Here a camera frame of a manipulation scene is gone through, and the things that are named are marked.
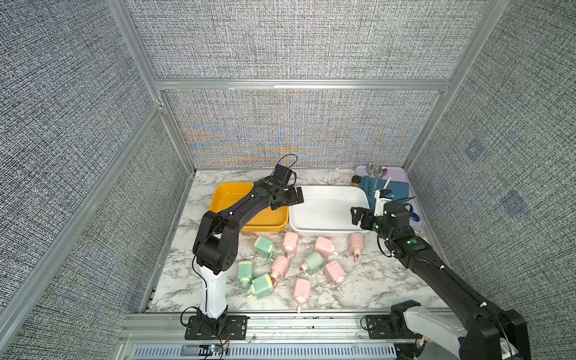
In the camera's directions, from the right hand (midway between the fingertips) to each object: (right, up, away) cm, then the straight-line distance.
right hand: (362, 204), depth 82 cm
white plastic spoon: (+22, +8, +31) cm, 39 cm away
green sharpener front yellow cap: (-36, -27, -6) cm, 46 cm away
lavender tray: (+31, +14, +36) cm, 50 cm away
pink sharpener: (-1, -15, +4) cm, 15 cm away
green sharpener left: (-43, -24, -2) cm, 49 cm away
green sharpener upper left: (-36, -17, +4) cm, 40 cm away
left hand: (-23, +2, +11) cm, 25 cm away
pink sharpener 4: (-30, -22, -2) cm, 37 cm away
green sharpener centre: (-18, -21, 0) cm, 28 cm away
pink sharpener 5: (-11, -24, -3) cm, 27 cm away
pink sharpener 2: (-13, -17, +4) cm, 21 cm away
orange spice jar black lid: (+4, +9, +21) cm, 24 cm away
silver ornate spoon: (+16, +16, +36) cm, 42 cm away
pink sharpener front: (-23, -28, -7) cm, 37 cm away
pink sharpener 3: (-26, -16, +7) cm, 32 cm away
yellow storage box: (-35, -8, +14) cm, 39 cm away
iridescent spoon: (+19, +15, +35) cm, 43 cm away
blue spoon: (+30, -7, +19) cm, 36 cm away
